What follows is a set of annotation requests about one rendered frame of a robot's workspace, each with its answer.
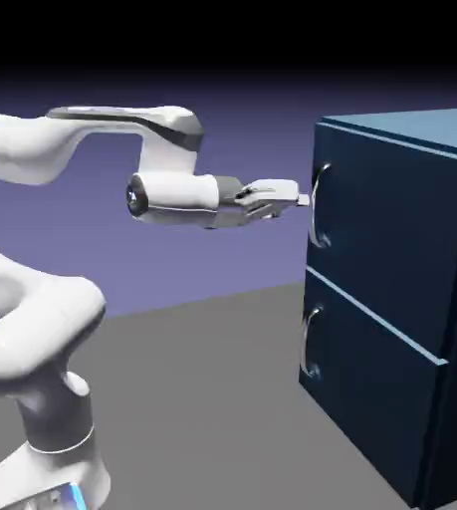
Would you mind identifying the dark blue cabinet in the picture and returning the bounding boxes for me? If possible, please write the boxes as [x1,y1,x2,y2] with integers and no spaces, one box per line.
[298,108,457,510]

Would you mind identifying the curved silver handle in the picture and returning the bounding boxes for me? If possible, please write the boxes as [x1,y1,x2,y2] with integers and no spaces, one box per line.
[308,162,333,249]
[299,305,325,380]

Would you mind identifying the dark blue cabinet door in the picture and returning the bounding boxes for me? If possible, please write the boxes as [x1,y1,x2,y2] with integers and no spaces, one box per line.
[298,270,448,508]
[306,123,457,360]

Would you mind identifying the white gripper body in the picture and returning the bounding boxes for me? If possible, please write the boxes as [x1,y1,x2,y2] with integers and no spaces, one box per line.
[234,178,302,221]

